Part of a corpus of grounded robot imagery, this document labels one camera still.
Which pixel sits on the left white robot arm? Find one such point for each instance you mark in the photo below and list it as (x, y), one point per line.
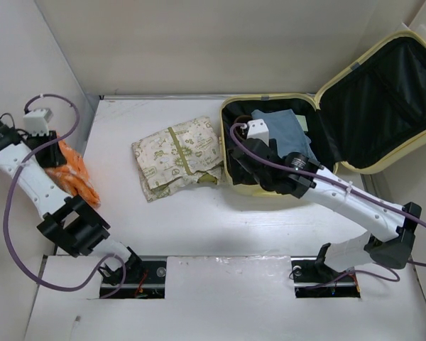
(68, 222)

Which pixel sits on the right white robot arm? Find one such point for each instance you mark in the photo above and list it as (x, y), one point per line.
(390, 228)

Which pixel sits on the green cosmetic box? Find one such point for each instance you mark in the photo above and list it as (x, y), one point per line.
(303, 122)

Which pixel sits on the cream cartoon print cloth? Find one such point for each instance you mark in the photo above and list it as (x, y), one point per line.
(184, 154)

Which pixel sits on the orange patterned cloth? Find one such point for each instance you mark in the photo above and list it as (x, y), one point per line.
(73, 177)

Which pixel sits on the yellow suitcase black lining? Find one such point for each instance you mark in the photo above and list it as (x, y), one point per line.
(366, 118)

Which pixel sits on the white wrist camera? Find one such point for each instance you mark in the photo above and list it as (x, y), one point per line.
(257, 129)
(36, 122)

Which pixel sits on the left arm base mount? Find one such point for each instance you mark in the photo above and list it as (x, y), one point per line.
(145, 279)

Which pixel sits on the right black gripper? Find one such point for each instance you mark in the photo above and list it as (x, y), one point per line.
(236, 165)

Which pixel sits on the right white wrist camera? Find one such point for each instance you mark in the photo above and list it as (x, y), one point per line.
(257, 129)

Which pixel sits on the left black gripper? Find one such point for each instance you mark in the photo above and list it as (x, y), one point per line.
(55, 155)

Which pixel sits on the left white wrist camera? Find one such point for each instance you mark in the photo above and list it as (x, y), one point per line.
(36, 122)

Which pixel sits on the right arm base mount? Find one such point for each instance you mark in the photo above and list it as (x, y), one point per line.
(313, 279)

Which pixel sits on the blue denim cloth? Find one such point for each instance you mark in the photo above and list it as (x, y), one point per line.
(287, 131)

